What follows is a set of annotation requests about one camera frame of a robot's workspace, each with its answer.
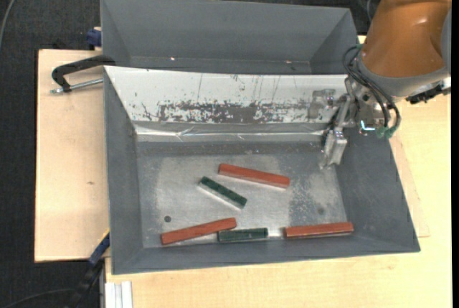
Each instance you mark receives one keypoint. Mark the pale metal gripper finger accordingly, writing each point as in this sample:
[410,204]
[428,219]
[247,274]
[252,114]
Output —
[328,152]
[339,150]

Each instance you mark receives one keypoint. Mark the grey metal bin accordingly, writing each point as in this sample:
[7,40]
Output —
[229,37]

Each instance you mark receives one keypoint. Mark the red-brown flat block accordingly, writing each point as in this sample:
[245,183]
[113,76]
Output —
[254,176]
[198,231]
[318,230]

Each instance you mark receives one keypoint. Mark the dark green flat block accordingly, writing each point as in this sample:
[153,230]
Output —
[243,234]
[223,192]

